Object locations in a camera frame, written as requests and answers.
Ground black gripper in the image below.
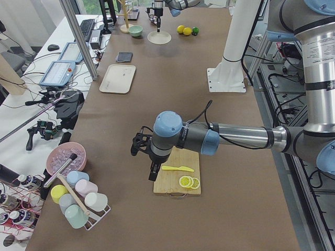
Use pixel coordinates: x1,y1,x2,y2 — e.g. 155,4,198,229
130,126,160,181
146,0,164,33

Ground cream round plate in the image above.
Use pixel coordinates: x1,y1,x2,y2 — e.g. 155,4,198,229
147,31,172,44

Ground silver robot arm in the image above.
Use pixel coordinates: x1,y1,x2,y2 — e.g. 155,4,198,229
147,0,200,33
131,1,334,181

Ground cream rabbit print tray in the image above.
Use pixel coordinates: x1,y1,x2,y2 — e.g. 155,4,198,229
99,64,136,94

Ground yellow plastic knife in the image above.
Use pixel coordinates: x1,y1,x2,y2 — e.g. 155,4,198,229
161,165,194,173

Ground upper yellow lemon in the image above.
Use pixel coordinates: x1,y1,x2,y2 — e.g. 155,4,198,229
176,25,185,34

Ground yellow lemon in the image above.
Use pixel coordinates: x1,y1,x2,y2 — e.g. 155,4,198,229
176,25,185,34
183,27,193,36

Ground wooden cutting board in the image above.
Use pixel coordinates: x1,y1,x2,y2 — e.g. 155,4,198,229
153,146,202,196

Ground light green bowl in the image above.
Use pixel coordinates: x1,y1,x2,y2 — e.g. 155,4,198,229
128,25,143,37

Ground lower yellow lemon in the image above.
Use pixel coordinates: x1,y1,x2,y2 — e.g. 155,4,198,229
183,27,193,36

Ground wooden mug tree stand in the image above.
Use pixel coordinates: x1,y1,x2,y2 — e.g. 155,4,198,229
118,0,133,33

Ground lemon slices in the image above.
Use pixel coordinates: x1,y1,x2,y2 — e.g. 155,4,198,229
178,176,200,190

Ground green lime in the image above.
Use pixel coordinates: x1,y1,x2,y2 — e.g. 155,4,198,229
192,27,199,36

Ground folded grey cloth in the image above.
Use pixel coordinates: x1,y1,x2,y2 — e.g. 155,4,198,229
116,52,133,63

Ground white cup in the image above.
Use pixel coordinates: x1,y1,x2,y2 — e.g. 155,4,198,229
84,192,108,212

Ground black keyboard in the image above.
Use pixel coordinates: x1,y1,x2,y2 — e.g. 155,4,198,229
80,19,95,42

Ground pink cup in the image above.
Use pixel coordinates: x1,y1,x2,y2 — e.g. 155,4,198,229
75,179,98,198

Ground white cup rack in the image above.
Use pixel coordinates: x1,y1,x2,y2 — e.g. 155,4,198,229
56,174,111,231

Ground metal muddler black tip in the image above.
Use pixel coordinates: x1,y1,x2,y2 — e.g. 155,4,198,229
43,153,77,189

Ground light blue cup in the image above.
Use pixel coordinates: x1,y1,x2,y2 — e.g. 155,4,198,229
66,170,90,188

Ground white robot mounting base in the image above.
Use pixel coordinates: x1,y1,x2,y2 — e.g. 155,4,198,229
207,1,262,93

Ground mint green cup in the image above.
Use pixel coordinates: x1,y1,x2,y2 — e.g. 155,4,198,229
64,204,88,229

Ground blue teach pendant far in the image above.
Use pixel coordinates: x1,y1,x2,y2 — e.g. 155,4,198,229
58,42,83,64

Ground blue teach pendant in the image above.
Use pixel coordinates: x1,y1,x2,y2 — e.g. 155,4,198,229
58,42,83,64
39,60,76,87

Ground grey cup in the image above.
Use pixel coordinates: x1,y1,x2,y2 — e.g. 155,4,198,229
59,193,77,214

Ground pink bowl with ice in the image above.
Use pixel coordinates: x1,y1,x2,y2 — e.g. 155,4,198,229
46,142,86,176

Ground yellow cup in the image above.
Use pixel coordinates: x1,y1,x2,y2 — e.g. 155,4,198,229
50,185,69,204

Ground black computer mouse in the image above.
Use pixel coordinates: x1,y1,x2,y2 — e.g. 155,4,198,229
47,44,60,51

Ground blue teach pendant near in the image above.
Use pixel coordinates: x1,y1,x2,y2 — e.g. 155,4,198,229
39,60,76,87

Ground aluminium frame post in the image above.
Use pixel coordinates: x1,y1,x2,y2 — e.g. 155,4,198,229
59,0,98,80

